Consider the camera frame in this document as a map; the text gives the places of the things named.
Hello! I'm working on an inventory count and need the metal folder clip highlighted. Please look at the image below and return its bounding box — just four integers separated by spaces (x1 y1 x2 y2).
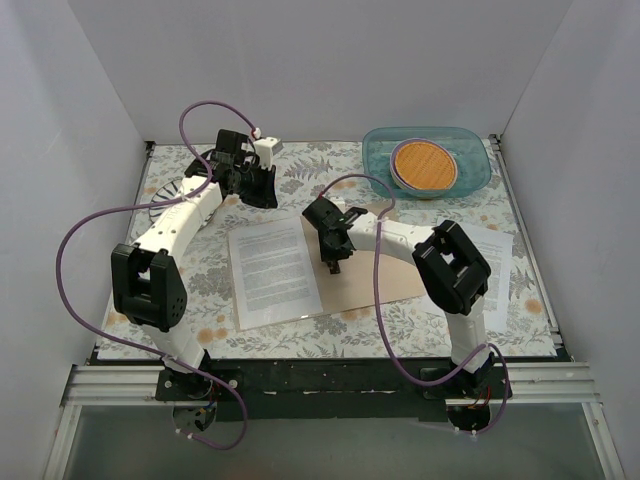
326 260 341 275

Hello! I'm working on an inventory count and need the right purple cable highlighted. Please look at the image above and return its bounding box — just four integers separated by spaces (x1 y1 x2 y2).
317 173 514 435

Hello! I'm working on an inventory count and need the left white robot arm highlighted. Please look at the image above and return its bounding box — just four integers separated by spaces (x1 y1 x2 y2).
111 130 282 400

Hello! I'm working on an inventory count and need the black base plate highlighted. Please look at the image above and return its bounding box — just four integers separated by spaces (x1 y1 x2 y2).
89 349 516 424

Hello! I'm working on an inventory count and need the brown cardboard folder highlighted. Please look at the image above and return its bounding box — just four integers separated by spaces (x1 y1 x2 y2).
227 212 431 332

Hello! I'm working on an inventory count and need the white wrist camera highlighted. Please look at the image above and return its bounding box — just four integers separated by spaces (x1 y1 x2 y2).
250 128 283 169
330 197 346 212

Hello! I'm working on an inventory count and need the teal plastic container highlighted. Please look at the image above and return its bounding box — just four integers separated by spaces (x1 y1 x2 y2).
362 127 491 199

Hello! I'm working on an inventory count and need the floral table mat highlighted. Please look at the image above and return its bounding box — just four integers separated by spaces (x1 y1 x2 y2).
96 140 559 361

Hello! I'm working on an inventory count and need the blue striped white plate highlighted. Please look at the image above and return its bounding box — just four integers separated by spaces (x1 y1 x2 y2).
148 176 204 223

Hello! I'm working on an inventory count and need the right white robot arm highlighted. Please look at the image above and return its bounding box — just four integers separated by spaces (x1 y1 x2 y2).
302 196 493 399

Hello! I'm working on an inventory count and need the aluminium frame rail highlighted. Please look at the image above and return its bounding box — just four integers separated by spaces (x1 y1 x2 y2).
61 365 162 406

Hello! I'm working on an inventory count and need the orange woven round plate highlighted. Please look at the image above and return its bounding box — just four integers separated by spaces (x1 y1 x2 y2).
389 138 458 193

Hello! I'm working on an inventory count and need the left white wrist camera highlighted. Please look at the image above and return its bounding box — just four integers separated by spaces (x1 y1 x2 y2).
250 128 283 169

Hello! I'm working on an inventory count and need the printed paper sheet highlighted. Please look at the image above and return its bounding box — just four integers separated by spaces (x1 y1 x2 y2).
419 214 516 323
229 217 323 330

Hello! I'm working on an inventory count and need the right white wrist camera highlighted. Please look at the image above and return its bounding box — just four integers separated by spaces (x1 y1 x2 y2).
330 197 346 212

